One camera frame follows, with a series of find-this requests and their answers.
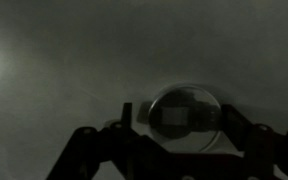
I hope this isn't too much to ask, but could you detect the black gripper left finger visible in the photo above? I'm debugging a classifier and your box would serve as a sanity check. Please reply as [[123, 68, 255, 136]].
[[45, 102, 172, 180]]

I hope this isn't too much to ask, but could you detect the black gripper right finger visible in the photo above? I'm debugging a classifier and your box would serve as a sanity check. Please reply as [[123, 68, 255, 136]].
[[221, 104, 288, 180]]

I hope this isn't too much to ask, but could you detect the round silver metal lid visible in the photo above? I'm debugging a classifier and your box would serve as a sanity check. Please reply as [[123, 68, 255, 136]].
[[148, 84, 222, 152]]

